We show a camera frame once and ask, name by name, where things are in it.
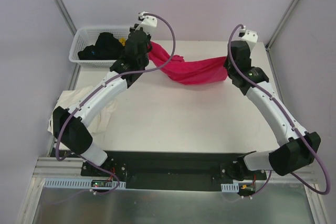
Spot black t shirt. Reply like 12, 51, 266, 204
77, 32, 124, 61

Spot right aluminium frame post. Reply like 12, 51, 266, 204
265, 0, 301, 52

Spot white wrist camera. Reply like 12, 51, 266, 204
135, 12, 158, 35
238, 26, 258, 51

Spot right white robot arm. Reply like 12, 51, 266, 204
224, 40, 321, 179

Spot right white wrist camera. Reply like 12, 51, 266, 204
238, 26, 258, 51

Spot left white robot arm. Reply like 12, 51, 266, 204
52, 24, 153, 176

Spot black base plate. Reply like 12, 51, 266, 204
80, 150, 274, 190

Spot white plastic laundry basket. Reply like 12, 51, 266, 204
69, 26, 130, 68

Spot aluminium frame post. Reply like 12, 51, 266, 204
265, 0, 301, 52
54, 0, 77, 36

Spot left white cable duct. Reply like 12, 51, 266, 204
44, 178, 126, 190

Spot pink t shirt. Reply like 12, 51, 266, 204
161, 55, 228, 85

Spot white t shirt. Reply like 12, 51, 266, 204
54, 86, 117, 140

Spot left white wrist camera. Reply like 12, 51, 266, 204
135, 12, 158, 35

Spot white cable duct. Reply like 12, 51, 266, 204
220, 183, 239, 193
44, 178, 126, 190

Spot left aluminium frame post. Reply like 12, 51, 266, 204
54, 0, 77, 36

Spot right white cable duct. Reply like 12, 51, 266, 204
220, 183, 239, 193

